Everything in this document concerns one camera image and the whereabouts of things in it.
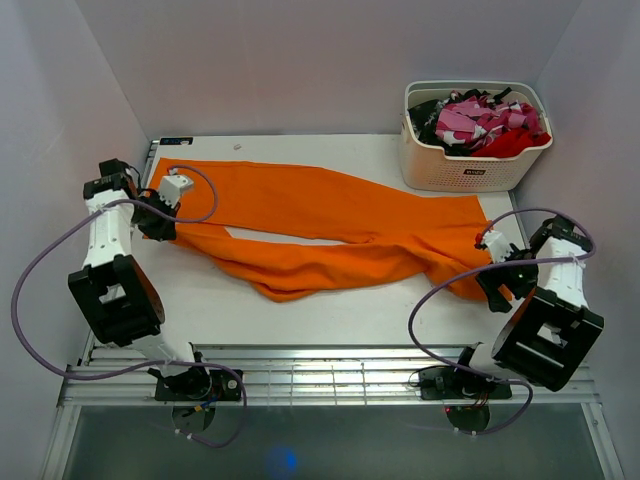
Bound orange trousers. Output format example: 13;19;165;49
176;160;490;302

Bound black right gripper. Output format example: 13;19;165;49
474;243;539;313

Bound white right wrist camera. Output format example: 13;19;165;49
475;230;514;263

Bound red garment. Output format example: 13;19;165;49
472;128;552;158

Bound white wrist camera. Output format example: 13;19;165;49
157;174;194;208
475;230;514;263

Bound black label sticker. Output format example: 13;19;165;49
159;137;193;146

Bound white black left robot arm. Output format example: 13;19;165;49
68;159;212;400

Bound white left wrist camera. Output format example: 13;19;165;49
157;174;194;208

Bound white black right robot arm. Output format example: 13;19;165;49
451;215;604;397

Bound pink patterned garment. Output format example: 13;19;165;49
435;96;542;148

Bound cream plastic laundry basket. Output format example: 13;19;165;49
399;80;553;192

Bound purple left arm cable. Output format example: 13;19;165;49
10;164;247;449

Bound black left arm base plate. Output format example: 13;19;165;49
153;369;242;403

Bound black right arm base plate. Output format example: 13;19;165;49
418;366;512;400

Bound black garment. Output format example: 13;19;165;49
408;99;446;146

